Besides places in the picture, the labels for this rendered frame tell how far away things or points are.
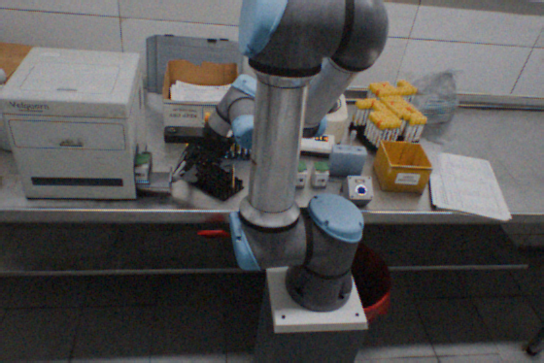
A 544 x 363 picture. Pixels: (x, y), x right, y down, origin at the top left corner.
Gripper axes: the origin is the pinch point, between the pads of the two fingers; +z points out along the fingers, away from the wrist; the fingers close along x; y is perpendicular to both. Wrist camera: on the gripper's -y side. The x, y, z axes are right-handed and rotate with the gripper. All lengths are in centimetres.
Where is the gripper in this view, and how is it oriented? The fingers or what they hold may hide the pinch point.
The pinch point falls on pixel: (172, 177)
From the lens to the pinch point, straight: 126.8
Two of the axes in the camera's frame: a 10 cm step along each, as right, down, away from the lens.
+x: -1.1, -6.3, 7.7
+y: 8.0, 4.0, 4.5
